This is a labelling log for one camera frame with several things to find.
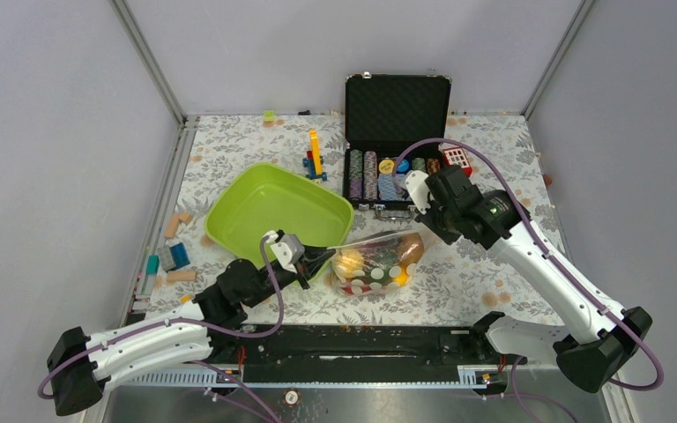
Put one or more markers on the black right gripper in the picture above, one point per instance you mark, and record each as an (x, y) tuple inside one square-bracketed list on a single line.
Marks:
[(450, 237)]

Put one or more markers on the tan wooden block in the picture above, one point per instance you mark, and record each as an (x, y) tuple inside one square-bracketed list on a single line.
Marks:
[(176, 220), (173, 277)]

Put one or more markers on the red toy brick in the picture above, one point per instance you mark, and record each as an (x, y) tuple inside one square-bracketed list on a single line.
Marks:
[(456, 157)]

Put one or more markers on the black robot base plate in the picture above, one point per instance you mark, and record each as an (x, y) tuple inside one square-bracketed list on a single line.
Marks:
[(357, 354)]

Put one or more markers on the orange yellow mango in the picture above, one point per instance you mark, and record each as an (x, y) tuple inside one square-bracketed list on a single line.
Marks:
[(393, 284)]

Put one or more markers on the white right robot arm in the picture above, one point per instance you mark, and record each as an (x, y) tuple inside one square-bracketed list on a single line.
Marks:
[(597, 335)]

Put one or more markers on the clear zip top bag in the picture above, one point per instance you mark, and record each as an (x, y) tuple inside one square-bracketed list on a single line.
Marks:
[(377, 276)]

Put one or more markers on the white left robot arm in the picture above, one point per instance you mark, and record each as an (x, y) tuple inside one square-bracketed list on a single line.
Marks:
[(82, 368)]

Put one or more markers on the toy brick car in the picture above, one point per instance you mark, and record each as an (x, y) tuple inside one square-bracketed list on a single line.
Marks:
[(313, 161)]

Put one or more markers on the dark green avocado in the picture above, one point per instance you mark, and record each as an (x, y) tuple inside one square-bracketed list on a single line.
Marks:
[(383, 258)]

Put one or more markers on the teal toy block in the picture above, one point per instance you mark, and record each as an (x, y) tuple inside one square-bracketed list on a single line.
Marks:
[(152, 265)]

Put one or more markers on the brown potato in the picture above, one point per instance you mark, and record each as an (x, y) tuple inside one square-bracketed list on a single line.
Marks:
[(410, 249)]

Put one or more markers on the tan wooden block lower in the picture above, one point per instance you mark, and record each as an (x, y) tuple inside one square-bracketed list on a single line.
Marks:
[(173, 277)]

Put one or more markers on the green plastic tray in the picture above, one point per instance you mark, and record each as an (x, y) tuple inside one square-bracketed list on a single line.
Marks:
[(266, 197)]

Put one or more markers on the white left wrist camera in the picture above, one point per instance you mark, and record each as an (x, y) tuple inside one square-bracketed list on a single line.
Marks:
[(287, 249)]

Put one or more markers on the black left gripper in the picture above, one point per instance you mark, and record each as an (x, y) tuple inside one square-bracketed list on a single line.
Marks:
[(313, 260)]

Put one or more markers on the black poker chip case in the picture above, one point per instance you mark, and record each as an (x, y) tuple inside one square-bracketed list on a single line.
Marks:
[(385, 114)]

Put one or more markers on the yellow lemon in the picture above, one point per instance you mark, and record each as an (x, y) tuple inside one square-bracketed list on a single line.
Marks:
[(347, 261)]

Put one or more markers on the floral tablecloth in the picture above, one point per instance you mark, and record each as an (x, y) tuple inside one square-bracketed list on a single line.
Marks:
[(455, 285)]

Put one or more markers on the red apple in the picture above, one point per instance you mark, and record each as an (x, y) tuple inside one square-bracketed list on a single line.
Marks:
[(356, 287)]

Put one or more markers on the blue toy block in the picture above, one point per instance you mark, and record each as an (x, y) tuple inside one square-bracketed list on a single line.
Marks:
[(180, 256)]

